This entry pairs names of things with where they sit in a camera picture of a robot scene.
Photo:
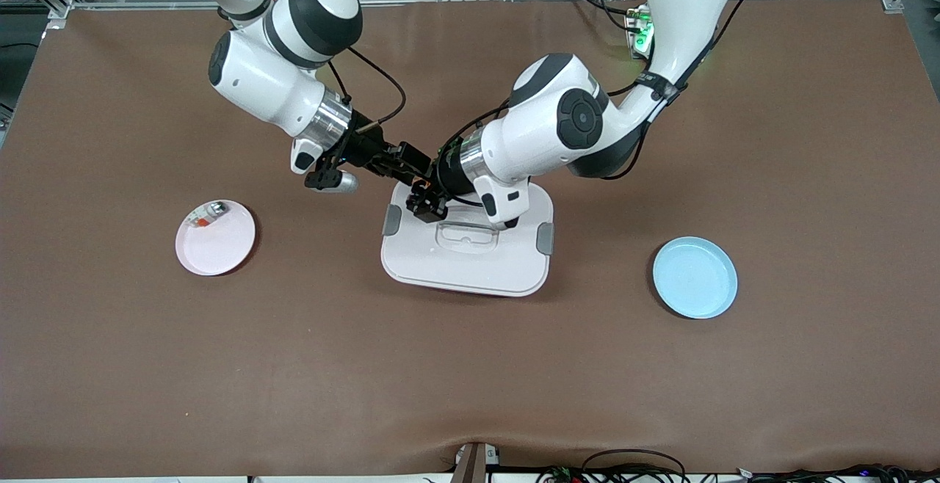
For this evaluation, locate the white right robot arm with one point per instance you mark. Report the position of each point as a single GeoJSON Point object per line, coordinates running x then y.
{"type": "Point", "coordinates": [257, 79]}

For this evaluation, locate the silver table edge rail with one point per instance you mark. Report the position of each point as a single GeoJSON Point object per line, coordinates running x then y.
{"type": "Point", "coordinates": [477, 0]}

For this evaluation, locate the white lidded storage box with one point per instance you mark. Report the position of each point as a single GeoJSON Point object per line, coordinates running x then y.
{"type": "Point", "coordinates": [470, 263]}

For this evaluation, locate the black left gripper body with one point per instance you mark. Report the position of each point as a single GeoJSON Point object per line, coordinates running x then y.
{"type": "Point", "coordinates": [446, 180]}

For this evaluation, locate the pink round plate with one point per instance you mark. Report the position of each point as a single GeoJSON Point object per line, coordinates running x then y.
{"type": "Point", "coordinates": [220, 248]}

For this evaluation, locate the light blue round plate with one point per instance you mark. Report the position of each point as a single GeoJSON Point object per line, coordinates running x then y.
{"type": "Point", "coordinates": [694, 277]}

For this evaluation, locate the brown table mat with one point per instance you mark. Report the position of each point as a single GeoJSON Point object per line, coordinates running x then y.
{"type": "Point", "coordinates": [470, 365]}

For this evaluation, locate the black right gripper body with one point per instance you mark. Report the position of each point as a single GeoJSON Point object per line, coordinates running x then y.
{"type": "Point", "coordinates": [361, 147]}

